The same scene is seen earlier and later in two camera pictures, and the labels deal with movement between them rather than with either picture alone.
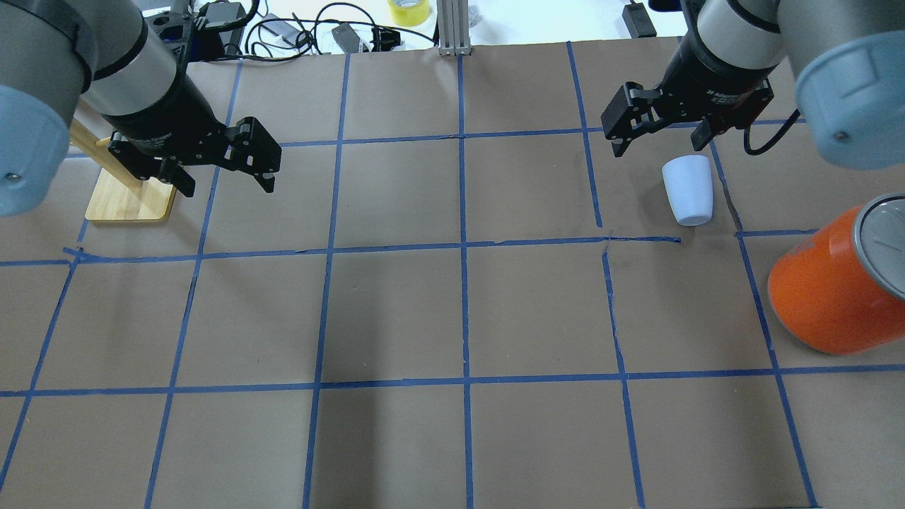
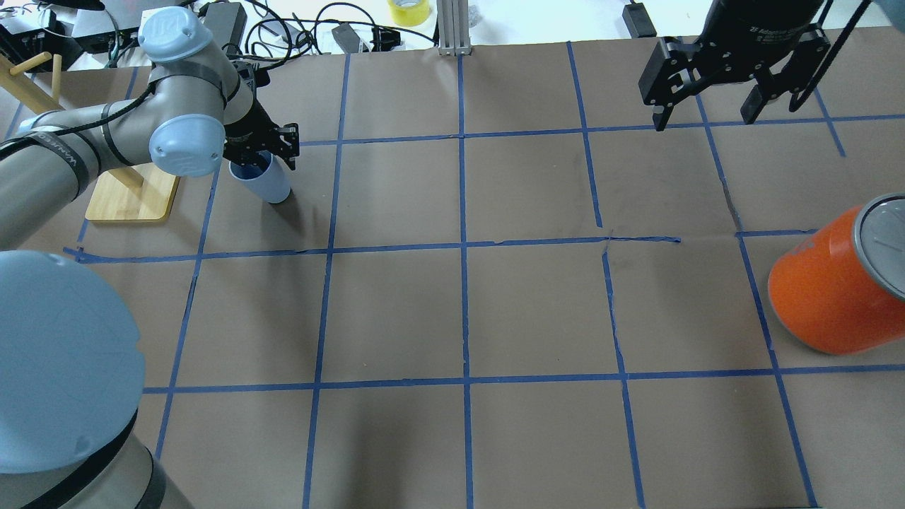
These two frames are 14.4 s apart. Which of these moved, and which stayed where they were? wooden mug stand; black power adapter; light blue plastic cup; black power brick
Moved: light blue plastic cup
Stayed: black power brick; black power adapter; wooden mug stand
